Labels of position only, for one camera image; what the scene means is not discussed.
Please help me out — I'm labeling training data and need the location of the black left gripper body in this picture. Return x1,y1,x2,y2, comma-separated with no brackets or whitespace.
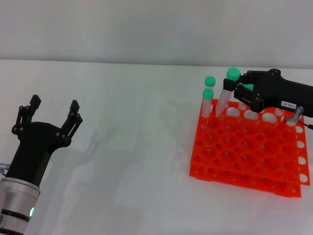
4,121,72,187

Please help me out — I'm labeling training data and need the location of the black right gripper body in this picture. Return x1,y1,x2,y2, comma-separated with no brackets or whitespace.
251,69,313,114

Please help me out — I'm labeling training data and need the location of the black cable with metal plug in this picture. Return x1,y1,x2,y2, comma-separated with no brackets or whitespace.
281,106,313,130

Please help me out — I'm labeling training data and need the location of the orange test tube rack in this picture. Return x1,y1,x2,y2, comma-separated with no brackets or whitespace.
188,98,311,198

